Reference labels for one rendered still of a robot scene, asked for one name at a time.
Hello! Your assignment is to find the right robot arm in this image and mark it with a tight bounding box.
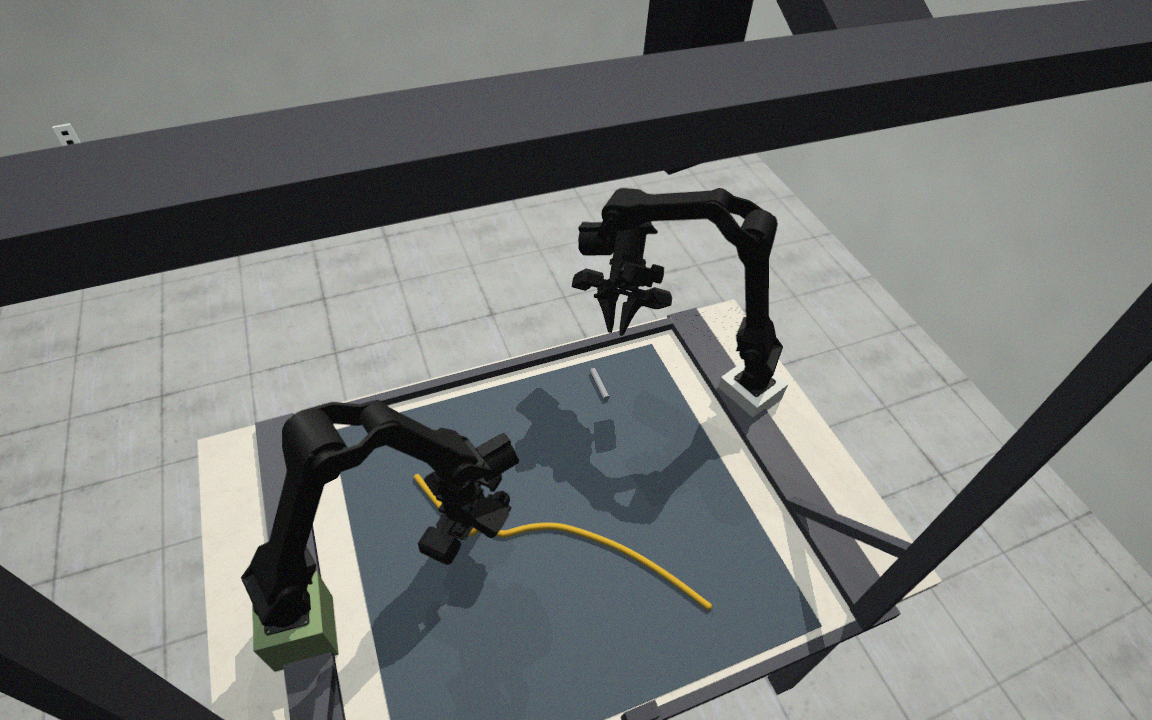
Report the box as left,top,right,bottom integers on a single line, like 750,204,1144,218
578,188,783,397

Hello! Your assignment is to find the yellow rope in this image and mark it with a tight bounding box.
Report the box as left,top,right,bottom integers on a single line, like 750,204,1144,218
414,473,712,611

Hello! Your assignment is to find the grey metal cylinder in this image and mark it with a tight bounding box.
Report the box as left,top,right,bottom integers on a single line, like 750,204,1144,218
590,367,609,400

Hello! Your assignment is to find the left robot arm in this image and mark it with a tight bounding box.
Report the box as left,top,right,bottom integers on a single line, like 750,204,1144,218
241,400,520,635

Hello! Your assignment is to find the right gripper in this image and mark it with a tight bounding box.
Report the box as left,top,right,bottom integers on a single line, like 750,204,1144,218
573,249,672,336

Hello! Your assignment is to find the blue-grey mat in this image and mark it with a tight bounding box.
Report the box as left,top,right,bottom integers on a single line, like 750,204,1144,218
340,344,823,720

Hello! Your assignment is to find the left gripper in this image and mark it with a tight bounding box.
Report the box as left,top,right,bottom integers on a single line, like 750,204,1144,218
418,473,502,564

